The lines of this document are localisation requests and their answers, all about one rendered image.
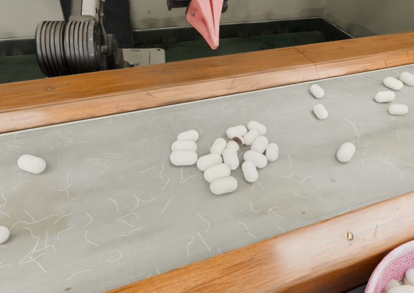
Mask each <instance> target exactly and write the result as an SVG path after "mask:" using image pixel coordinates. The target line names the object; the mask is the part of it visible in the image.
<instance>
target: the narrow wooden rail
mask: <svg viewBox="0 0 414 293"><path fill-rule="evenodd" d="M413 240H414V190H413V191H410V192H408V193H404V194H402V195H398V196H395V197H392V198H389V199H385V200H383V201H380V202H377V203H374V204H371V205H368V206H365V207H361V208H359V209H355V210H353V211H349V212H346V213H343V214H340V215H337V216H334V217H331V218H329V219H325V220H322V221H319V222H315V223H312V224H310V225H306V226H304V227H301V228H297V229H295V230H291V231H288V232H286V233H282V234H280V235H276V236H273V237H270V238H267V239H263V240H261V241H258V242H255V243H252V244H249V245H246V246H243V247H239V248H236V249H233V250H231V251H227V252H224V253H221V254H218V255H215V256H212V257H209V258H207V259H203V260H199V261H197V262H193V263H190V264H188V265H184V266H182V267H179V268H175V269H173V270H169V271H166V272H163V273H160V274H157V275H154V276H151V277H148V278H145V279H142V280H139V281H136V282H133V283H130V284H126V285H124V286H120V287H117V288H114V289H111V290H109V291H105V292H102V293H347V292H349V291H351V290H354V289H356V288H358V287H361V286H363V285H366V284H368V281H369V279H370V277H371V275H372V273H373V272H374V270H375V268H376V267H377V266H378V264H379V263H380V262H381V261H382V260H383V259H384V258H385V256H387V255H388V253H390V252H391V251H393V250H394V249H395V248H397V247H399V246H401V245H403V244H405V243H407V242H409V241H413Z"/></svg>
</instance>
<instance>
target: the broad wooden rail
mask: <svg viewBox="0 0 414 293"><path fill-rule="evenodd" d="M411 64H414V31H407V32H402V33H393V34H384V35H378V36H369V37H364V38H354V39H345V40H340V41H330V42H321V43H316V44H307V45H301V46H292V47H283V48H278V49H268V50H259V51H254V52H245V53H239V54H230V55H221V56H215V57H206V58H197V59H191V60H183V61H177V62H168V63H159V64H153V65H144V66H135V67H130V68H122V69H118V70H106V71H96V72H91V73H82V74H73V75H68V76H58V77H53V78H44V79H34V80H29V81H20V82H10V83H5V84H0V134H6V133H10V132H17V131H21V130H28V129H35V128H39V127H46V126H53V125H57V124H64V123H68V122H75V121H82V120H86V119H93V118H100V117H104V116H111V115H115V114H122V113H129V112H133V111H140V110H147V109H151V108H158V107H163V106H169V105H176V104H180V103H187V102H194V101H198V100H205V99H209V98H216V97H223V96H227V95H234V94H241V93H245V92H252V91H256V90H263V89H270V88H274V87H282V86H288V85H292V84H299V83H304V82H311V81H317V80H321V79H328V78H335V77H340V76H346V75H350V74H357V73H364V72H369V71H375V70H382V69H386V68H394V67H398V66H405V65H411Z"/></svg>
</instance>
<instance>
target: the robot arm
mask: <svg viewBox="0 0 414 293"><path fill-rule="evenodd" d="M227 1H228V0H167V1H166V3H167V7H168V10H169V11H171V9H173V8H180V7H187V9H186V11H185V14H186V17H187V21H188V22H189V23H190V24H191V25H192V26H193V27H194V28H195V29H196V30H197V31H198V32H199V33H200V34H201V35H202V36H203V37H204V38H205V39H206V41H207V43H208V44H209V45H210V47H211V48H212V49H217V47H218V45H219V21H220V16H221V14H222V13H224V12H226V10H227V8H228V4H227Z"/></svg>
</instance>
